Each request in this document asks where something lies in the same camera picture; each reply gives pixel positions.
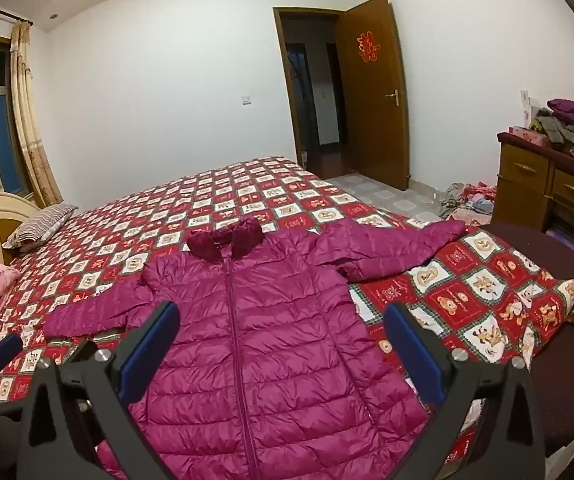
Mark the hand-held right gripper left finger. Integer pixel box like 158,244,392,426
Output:
17,301,183,480

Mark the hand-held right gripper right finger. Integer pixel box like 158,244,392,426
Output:
383,302,550,480

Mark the magenta down jacket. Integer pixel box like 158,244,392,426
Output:
43,219,468,480

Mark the striped pillow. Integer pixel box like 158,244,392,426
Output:
2,203,78,252

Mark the dark maroon mattress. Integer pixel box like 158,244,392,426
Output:
482,224,574,467

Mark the heap of clutter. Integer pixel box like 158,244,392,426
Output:
438,181,499,224

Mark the red printed quilt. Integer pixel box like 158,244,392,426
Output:
0,156,574,480

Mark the brown wooden dresser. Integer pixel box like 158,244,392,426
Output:
496,131,574,281

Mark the window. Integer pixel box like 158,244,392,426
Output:
0,34,26,196

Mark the brown wooden door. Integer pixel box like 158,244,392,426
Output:
334,0,411,192

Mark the pink box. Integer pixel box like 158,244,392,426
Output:
506,126,551,148

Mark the red paper door decoration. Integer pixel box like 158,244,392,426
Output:
357,31,383,63

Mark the curtain rod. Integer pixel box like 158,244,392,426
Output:
0,6,34,26

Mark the brown door frame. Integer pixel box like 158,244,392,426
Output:
273,6,349,171

